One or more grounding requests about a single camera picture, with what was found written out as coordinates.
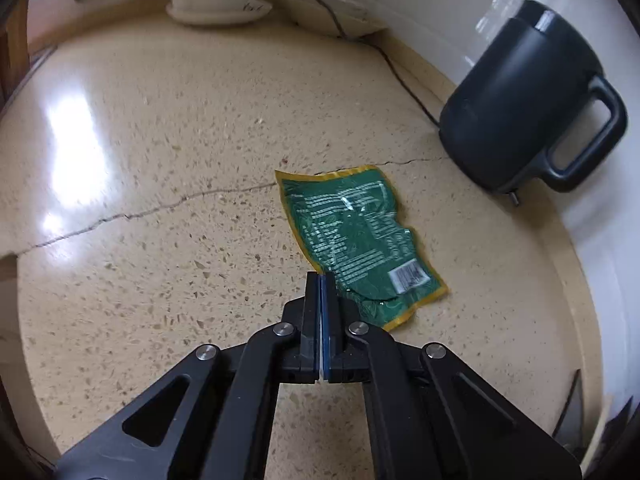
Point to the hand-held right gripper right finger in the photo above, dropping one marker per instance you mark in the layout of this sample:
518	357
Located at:
334	340

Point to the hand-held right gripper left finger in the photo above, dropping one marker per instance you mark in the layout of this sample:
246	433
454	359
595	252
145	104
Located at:
310	325

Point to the dark electric kettle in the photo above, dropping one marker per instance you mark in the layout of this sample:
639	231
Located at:
520	110

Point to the wooden cutting board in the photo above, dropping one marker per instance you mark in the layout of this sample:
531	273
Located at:
11	50

